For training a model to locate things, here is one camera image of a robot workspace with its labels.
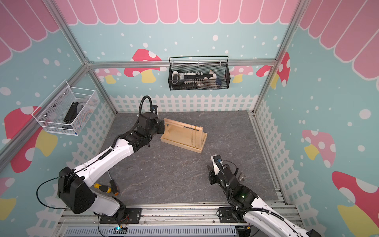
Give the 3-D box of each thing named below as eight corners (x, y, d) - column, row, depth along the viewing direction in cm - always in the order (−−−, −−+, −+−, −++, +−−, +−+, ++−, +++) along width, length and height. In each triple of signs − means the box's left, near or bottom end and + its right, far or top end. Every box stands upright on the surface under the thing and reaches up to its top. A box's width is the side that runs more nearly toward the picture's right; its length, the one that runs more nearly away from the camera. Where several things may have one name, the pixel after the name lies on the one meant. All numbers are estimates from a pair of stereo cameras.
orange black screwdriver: (115, 196, 83) (113, 194, 80) (107, 174, 91) (105, 172, 89) (119, 193, 84) (117, 192, 81) (111, 171, 92) (109, 170, 89)
